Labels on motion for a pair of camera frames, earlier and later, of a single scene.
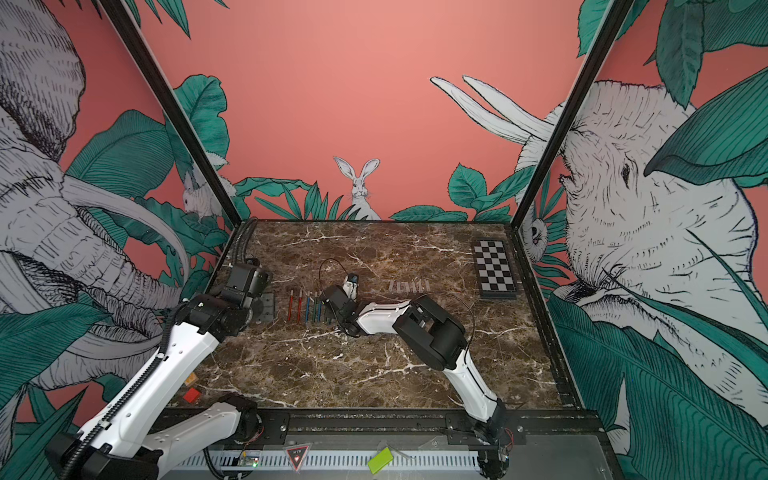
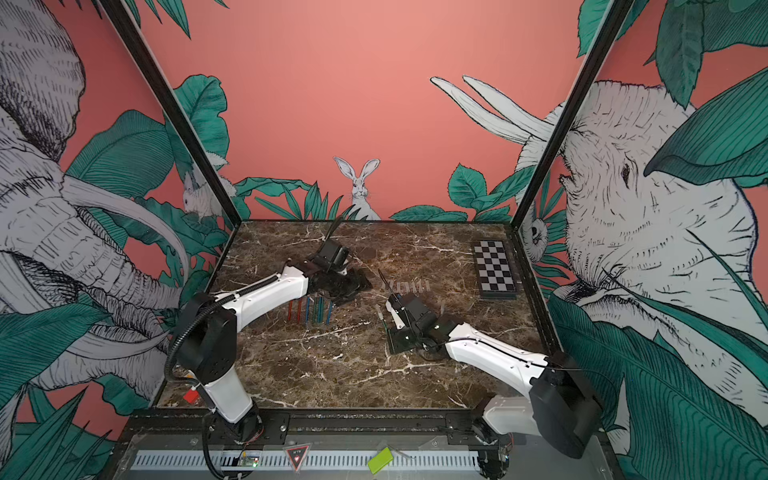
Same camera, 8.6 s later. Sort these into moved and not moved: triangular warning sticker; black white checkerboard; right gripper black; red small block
Moved: right gripper black
Not moved: red small block; black white checkerboard; triangular warning sticker
